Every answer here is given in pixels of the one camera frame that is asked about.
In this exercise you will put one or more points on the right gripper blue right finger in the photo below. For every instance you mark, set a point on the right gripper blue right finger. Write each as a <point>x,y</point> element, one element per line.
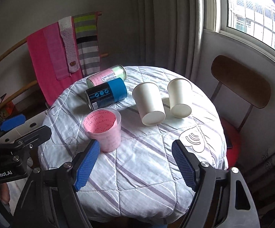
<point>187,163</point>

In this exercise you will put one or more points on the white plastic storage box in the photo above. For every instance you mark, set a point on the white plastic storage box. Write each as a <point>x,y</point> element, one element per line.
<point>29,125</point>

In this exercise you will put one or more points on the pink and green can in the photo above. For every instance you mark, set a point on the pink and green can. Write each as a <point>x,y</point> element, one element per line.
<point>117,71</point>

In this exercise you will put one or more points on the grey window curtain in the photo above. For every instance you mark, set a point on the grey window curtain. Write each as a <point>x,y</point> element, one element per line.
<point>170,34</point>

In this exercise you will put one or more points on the smaller white paper cup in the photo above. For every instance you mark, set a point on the smaller white paper cup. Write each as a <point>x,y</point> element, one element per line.
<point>179,91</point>

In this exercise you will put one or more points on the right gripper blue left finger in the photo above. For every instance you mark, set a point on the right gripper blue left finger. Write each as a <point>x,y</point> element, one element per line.
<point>83,164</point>

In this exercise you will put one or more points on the light pink cloth strip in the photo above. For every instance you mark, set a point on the light pink cloth strip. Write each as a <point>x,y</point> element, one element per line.
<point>56,51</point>

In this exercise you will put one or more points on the grey green striped scarf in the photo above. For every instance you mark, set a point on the grey green striped scarf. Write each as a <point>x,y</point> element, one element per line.
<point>87,42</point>

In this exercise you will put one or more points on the person's hand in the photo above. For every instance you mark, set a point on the person's hand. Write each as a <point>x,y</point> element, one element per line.
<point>4,193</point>

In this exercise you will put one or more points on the pink knitted band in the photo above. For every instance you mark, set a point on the pink knitted band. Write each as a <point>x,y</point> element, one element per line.
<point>67,33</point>

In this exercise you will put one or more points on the wooden towel rack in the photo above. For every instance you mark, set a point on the wooden towel rack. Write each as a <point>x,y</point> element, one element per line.
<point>32,83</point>

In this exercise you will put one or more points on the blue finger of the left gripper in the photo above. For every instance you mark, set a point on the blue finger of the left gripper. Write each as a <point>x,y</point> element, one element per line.
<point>12,123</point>

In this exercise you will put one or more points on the black and blue can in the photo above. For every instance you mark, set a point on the black and blue can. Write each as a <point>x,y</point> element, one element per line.
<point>106,94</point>

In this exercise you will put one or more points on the pink lined clear plastic cup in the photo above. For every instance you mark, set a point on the pink lined clear plastic cup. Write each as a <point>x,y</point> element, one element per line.
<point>104,125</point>

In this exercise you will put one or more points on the brown wooden chair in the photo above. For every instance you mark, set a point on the brown wooden chair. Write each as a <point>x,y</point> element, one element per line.
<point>248,85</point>

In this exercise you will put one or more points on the larger white paper cup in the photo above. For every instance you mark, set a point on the larger white paper cup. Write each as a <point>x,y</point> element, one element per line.
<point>149,103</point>

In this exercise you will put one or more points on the magenta pink towel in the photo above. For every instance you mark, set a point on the magenta pink towel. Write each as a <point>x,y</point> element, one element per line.
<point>50,86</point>

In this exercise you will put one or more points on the red orange box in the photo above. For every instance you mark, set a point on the red orange box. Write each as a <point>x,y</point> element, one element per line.
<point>6,110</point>

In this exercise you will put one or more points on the white striped quilted tablecloth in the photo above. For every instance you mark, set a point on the white striped quilted tablecloth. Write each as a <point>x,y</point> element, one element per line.
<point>140,179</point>

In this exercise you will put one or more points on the white framed window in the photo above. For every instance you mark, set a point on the white framed window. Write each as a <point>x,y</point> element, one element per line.
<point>250,21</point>

